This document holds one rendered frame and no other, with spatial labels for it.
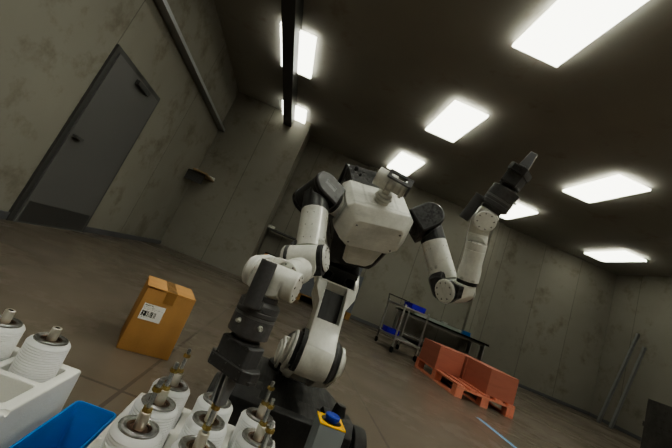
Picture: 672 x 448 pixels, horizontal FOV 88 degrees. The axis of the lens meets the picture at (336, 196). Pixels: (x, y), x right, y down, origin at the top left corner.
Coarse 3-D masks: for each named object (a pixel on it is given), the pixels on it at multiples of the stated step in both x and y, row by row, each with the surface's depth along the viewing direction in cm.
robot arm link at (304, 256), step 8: (288, 248) 99; (296, 248) 99; (304, 248) 98; (312, 248) 98; (320, 248) 97; (288, 256) 98; (296, 256) 97; (304, 256) 97; (312, 256) 96; (320, 256) 96; (296, 264) 85; (304, 264) 90; (312, 264) 96; (320, 264) 96; (304, 272) 88; (312, 272) 96; (320, 272) 96; (304, 280) 90
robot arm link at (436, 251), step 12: (432, 240) 125; (444, 240) 125; (432, 252) 123; (444, 252) 123; (432, 264) 123; (444, 264) 121; (432, 276) 120; (444, 276) 119; (432, 288) 119; (444, 288) 115; (444, 300) 114
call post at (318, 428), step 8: (312, 424) 92; (320, 424) 87; (312, 432) 89; (320, 432) 86; (328, 432) 86; (336, 432) 87; (312, 440) 87; (320, 440) 86; (328, 440) 86; (336, 440) 86
